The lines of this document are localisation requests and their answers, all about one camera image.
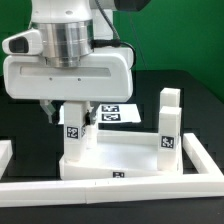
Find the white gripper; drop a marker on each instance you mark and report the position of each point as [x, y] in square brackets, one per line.
[102, 76]

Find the white desk top tray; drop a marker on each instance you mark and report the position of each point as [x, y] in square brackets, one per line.
[118, 154]

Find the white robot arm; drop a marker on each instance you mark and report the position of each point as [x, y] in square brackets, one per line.
[66, 55]

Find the white marker sheet with tags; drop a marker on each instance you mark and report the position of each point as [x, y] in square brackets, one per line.
[117, 113]

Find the white block left edge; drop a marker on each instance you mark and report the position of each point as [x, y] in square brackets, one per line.
[5, 155]

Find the white L-shaped fence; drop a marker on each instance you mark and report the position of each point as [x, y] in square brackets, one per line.
[208, 181]

